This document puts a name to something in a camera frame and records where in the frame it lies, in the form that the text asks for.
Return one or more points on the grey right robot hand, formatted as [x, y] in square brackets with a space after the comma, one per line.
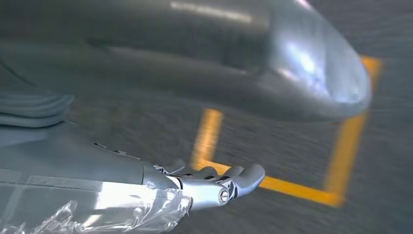
[161, 48]

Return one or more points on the clear plastic hand wrap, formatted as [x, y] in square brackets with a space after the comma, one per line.
[96, 210]

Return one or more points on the yellow floor tape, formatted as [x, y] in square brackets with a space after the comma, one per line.
[342, 155]

